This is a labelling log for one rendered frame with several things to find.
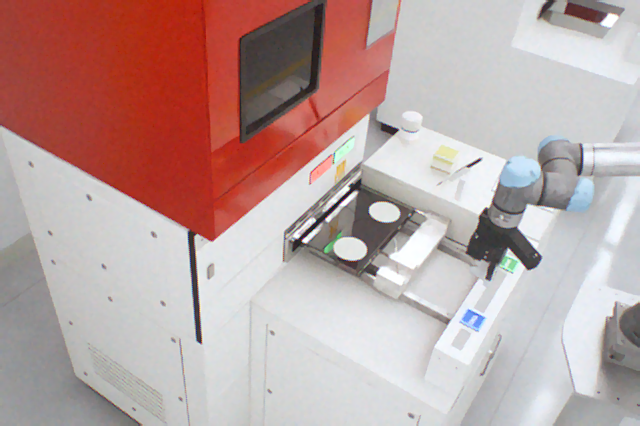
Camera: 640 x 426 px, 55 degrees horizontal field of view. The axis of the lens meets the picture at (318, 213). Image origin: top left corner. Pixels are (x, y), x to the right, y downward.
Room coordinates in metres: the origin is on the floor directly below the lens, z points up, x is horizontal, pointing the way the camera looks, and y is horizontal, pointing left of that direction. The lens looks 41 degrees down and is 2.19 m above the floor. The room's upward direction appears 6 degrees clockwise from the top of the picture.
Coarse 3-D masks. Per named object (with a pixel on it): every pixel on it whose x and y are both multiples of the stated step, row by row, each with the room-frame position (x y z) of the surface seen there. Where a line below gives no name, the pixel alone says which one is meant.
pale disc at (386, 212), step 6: (372, 204) 1.58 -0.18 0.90; (378, 204) 1.59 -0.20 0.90; (384, 204) 1.59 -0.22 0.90; (390, 204) 1.59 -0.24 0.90; (372, 210) 1.55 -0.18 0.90; (378, 210) 1.56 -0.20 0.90; (384, 210) 1.56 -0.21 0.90; (390, 210) 1.56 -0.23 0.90; (396, 210) 1.57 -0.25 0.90; (372, 216) 1.52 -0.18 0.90; (378, 216) 1.53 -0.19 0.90; (384, 216) 1.53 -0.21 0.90; (390, 216) 1.53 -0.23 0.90; (396, 216) 1.54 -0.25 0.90
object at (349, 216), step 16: (352, 192) 1.64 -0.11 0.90; (368, 192) 1.65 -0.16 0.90; (336, 208) 1.55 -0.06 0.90; (352, 208) 1.55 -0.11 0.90; (368, 208) 1.56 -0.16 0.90; (400, 208) 1.58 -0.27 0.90; (320, 224) 1.46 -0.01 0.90; (336, 224) 1.47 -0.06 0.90; (352, 224) 1.48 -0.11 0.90; (368, 224) 1.48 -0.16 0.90; (384, 224) 1.49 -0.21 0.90; (304, 240) 1.38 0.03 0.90; (320, 240) 1.39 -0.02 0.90; (336, 240) 1.39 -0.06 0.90; (368, 240) 1.41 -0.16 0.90; (336, 256) 1.32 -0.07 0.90; (368, 256) 1.34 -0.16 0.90
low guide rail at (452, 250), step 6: (402, 228) 1.55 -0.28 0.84; (408, 228) 1.54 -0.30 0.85; (414, 228) 1.54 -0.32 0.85; (408, 234) 1.54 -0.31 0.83; (444, 240) 1.50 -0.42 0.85; (438, 246) 1.48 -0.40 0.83; (444, 246) 1.47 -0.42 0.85; (450, 246) 1.47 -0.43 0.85; (450, 252) 1.46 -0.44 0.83; (456, 252) 1.45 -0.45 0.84; (462, 252) 1.45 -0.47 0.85; (456, 258) 1.45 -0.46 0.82; (462, 258) 1.44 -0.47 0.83; (468, 258) 1.43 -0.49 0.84; (474, 264) 1.42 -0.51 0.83
